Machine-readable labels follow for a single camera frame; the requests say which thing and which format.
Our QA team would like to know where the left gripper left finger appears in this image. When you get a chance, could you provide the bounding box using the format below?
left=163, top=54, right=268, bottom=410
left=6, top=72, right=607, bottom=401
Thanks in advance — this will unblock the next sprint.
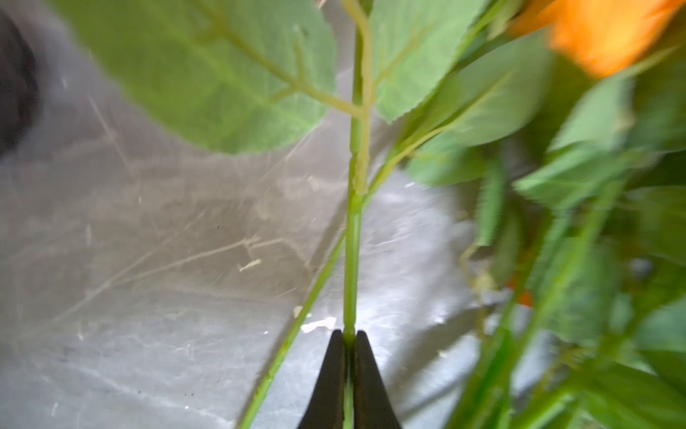
left=298, top=330, right=347, bottom=429

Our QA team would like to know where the purple ribbed glass vase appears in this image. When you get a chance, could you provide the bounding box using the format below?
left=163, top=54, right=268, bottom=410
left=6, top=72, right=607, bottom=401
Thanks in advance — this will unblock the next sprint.
left=1, top=11, right=40, bottom=157

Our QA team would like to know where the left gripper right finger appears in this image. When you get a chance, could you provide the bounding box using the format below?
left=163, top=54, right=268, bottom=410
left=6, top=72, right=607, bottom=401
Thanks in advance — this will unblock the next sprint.
left=353, top=331, right=402, bottom=429

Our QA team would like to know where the small orange flower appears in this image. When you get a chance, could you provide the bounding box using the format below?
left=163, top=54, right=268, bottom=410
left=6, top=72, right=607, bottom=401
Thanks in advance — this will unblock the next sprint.
left=508, top=0, right=685, bottom=78

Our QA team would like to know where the cream rose single stem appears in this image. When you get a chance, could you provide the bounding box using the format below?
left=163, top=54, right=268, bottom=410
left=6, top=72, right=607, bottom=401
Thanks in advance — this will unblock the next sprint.
left=50, top=0, right=553, bottom=429

